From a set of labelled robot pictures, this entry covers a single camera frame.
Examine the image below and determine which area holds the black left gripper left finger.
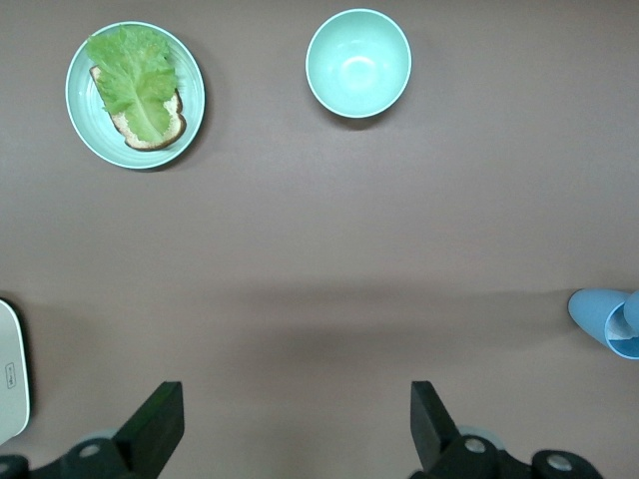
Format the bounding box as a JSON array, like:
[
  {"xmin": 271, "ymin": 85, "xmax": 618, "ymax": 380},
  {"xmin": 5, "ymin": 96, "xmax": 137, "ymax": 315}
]
[{"xmin": 0, "ymin": 381, "xmax": 187, "ymax": 479}]

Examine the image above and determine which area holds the green lettuce leaf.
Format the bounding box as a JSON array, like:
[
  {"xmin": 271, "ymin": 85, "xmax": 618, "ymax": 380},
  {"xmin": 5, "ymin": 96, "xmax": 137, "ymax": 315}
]
[{"xmin": 84, "ymin": 25, "xmax": 182, "ymax": 144}]

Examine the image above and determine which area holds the bread slice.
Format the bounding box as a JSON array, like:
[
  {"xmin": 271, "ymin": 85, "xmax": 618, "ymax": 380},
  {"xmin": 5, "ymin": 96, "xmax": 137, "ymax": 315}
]
[{"xmin": 89, "ymin": 64, "xmax": 189, "ymax": 152}]

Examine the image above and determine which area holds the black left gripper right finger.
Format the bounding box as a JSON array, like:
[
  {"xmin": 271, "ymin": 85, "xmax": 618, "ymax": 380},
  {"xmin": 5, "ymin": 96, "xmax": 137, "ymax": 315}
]
[{"xmin": 409, "ymin": 380, "xmax": 606, "ymax": 479}]

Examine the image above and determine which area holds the blue plastic cup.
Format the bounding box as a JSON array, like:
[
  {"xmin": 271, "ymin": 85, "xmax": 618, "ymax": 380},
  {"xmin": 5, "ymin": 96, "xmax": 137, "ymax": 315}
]
[
  {"xmin": 622, "ymin": 288, "xmax": 639, "ymax": 339},
  {"xmin": 568, "ymin": 287, "xmax": 639, "ymax": 361}
]

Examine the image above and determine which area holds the mint green bowl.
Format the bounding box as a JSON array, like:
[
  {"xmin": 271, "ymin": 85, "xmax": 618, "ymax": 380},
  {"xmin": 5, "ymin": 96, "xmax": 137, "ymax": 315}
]
[{"xmin": 305, "ymin": 7, "xmax": 413, "ymax": 120}]

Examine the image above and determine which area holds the mint green plate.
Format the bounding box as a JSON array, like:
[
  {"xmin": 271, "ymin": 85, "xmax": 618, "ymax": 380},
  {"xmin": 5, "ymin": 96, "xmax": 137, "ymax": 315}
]
[{"xmin": 65, "ymin": 20, "xmax": 207, "ymax": 171}]

